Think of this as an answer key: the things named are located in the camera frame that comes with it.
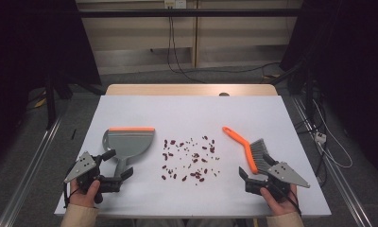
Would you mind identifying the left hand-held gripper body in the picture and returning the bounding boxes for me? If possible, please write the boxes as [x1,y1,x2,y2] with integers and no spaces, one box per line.
[63,150,124,204]

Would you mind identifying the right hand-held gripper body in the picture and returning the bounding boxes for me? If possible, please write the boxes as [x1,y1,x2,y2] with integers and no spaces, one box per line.
[244,161,312,202]

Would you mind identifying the grey dustpan with orange edge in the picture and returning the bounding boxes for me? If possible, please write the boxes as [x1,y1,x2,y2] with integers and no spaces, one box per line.
[101,126,156,179]

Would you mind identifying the orange brush with grey bristles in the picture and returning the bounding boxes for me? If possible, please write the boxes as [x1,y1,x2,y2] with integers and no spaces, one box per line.
[221,126,275,175]

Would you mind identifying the red beans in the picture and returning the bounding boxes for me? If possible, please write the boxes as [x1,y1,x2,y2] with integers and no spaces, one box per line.
[161,135,222,183]

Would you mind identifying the person's right hand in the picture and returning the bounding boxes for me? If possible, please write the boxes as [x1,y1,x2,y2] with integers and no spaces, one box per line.
[260,183,300,217]

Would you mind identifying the person's left hand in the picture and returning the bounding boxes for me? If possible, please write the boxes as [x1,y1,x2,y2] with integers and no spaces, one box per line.
[68,179,101,209]

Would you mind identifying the black metal stand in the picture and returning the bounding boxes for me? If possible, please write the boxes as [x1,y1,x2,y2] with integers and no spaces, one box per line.
[44,74,58,131]

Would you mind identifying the white table board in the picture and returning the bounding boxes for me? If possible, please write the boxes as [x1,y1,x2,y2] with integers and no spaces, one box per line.
[54,95,333,218]

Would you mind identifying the black curtain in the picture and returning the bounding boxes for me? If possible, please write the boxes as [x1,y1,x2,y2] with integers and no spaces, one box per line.
[279,0,378,183]
[0,0,102,168]

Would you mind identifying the black horizontal bar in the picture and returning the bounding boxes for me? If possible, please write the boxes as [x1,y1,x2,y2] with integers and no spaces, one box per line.
[77,9,304,18]

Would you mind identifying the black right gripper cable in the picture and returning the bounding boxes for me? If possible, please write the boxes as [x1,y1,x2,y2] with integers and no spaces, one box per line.
[284,188,302,217]

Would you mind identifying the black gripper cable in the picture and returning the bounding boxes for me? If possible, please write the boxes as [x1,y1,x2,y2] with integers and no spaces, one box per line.
[62,160,81,209]
[284,188,302,217]

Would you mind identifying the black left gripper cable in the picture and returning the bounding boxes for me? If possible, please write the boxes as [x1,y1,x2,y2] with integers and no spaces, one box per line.
[62,160,81,209]

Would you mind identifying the aluminium floor rail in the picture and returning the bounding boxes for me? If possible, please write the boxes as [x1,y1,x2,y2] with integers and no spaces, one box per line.
[291,96,374,227]
[0,116,63,227]

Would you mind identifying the white cable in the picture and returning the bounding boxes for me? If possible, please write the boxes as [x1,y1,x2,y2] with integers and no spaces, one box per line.
[313,98,354,169]

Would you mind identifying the black hanging cable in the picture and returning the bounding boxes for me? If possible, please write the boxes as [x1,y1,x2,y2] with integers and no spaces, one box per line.
[166,8,207,84]

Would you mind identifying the white wall socket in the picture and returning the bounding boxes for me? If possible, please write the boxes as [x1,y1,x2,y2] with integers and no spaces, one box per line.
[163,0,187,9]

